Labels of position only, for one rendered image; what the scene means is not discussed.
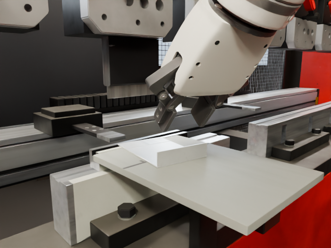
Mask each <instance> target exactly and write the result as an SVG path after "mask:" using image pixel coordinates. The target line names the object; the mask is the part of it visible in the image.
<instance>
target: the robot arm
mask: <svg viewBox="0 0 331 248"><path fill-rule="evenodd" d="M304 1H305V0H199V1H198V2H197V3H196V5H195V6H194V7H193V9H192V10H191V12H190V13H189V14H188V16H187V18H186V19H185V21H184V22H183V24H182V25H181V27H180V29H179V31H178V32H177V34H176V36H175V38H174V40H173V41H172V43H171V45H170V47H169V49H168V51H167V53H166V56H165V58H164V60H163V63H162V65H161V68H160V69H159V70H157V71H156V72H154V73H153V74H152V75H150V76H149V77H147V78H146V80H145V82H146V84H147V86H148V88H149V90H150V91H151V92H152V93H153V94H154V95H156V96H157V97H158V99H159V100H160V102H159V104H158V107H157V109H156V111H155V113H154V118H155V121H156V122H157V123H158V125H159V127H160V129H161V131H162V132H163V131H167V130H168V128H169V126H170V125H171V123H172V121H173V119H174V118H175V116H176V114H177V111H176V107H177V106H178V105H179V104H180V103H181V102H182V101H183V100H184V99H185V98H186V97H187V96H199V98H198V99H197V101H196V103H195V104H194V106H193V108H192V109H191V114H192V116H193V117H194V119H195V121H196V123H197V124H198V126H199V127H204V126H205V124H206V123H207V121H208V120H209V118H210V117H211V116H212V114H213V113H214V111H215V110H216V109H215V107H216V108H218V107H220V106H222V105H223V103H224V101H225V99H227V98H229V97H230V96H232V95H233V94H234V93H235V92H237V91H238V90H240V89H242V88H244V87H245V86H247V85H248V84H249V80H248V79H249V77H250V76H251V74H252V73H253V71H254V70H255V69H256V67H257V65H258V64H259V62H260V61H261V59H262V58H263V56H264V54H265V53H266V51H267V49H268V47H269V46H270V44H271V42H272V40H273V38H274V36H275V34H276V32H277V30H281V29H284V28H285V27H286V26H287V24H288V23H289V22H290V21H291V20H292V19H293V18H294V16H295V14H296V12H297V11H298V9H299V8H300V7H301V5H302V4H303V3H304ZM164 84H165V86H164ZM173 90H174V93H175V94H176V95H175V96H174V97H173V98H172V97H171V95H170V93H171V92H172V91H173Z"/></svg>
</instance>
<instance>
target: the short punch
mask: <svg viewBox="0 0 331 248"><path fill-rule="evenodd" d="M101 43H102V65H103V84H104V86H107V99H111V98H121V97H131V96H141V95H151V94H153V93H152V92H151V91H150V90H149V88H148V86H147V84H146V82H145V80H146V78H147V77H149V76H150V75H152V74H153V73H154V72H156V71H157V70H159V40H158V39H146V38H132V37H118V36H103V37H101Z"/></svg>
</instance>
